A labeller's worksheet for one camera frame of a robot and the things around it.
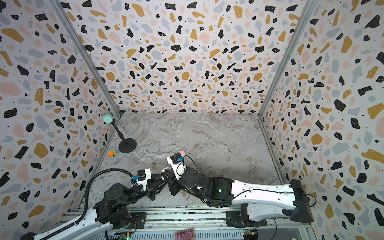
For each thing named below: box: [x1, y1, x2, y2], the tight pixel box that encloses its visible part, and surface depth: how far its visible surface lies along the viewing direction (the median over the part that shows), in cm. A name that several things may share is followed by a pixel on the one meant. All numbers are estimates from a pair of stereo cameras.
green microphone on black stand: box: [103, 113, 137, 154], surface depth 101 cm
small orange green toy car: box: [108, 150, 118, 158], surface depth 97 cm
